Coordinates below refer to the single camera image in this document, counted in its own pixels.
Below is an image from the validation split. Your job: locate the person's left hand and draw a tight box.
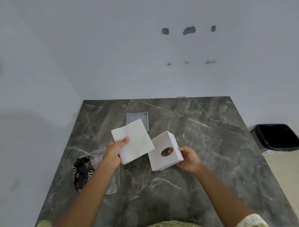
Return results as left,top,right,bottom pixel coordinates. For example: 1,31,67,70
103,137,130,168

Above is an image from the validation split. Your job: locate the person's right hand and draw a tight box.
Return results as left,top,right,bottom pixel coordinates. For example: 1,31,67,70
176,146,204,175

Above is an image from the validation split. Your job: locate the white tissue stack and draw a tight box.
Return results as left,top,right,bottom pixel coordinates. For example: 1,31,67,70
111,118,156,165

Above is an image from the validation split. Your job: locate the white tissue box cover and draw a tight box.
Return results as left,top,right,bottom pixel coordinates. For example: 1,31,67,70
148,131,184,171

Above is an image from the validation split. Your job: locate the person's right forearm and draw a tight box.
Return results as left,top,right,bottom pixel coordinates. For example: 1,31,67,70
193,164,255,227

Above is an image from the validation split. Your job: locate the person's left forearm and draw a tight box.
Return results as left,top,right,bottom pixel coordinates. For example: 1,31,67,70
53,158,118,227

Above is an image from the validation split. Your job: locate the grey tissue box base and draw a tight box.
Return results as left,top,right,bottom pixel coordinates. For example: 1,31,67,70
126,112,149,132

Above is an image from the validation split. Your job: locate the clear plastic tissue wrapper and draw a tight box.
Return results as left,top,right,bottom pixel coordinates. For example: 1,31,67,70
73,147,120,195

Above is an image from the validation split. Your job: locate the black waste bin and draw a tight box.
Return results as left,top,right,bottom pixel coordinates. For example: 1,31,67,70
250,124,299,153

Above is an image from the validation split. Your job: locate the person's light patterned clothing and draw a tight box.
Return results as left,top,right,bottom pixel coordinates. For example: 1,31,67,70
37,213,270,227

